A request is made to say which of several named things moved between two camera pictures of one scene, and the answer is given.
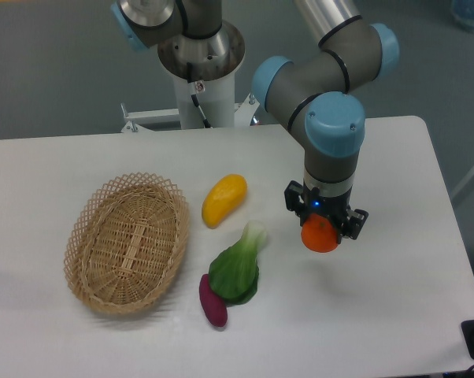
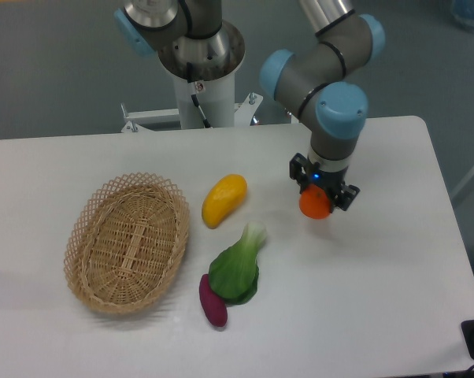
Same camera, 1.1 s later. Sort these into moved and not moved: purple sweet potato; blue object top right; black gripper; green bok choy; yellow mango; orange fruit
Moved: orange fruit; black gripper
Not moved: green bok choy; yellow mango; purple sweet potato; blue object top right
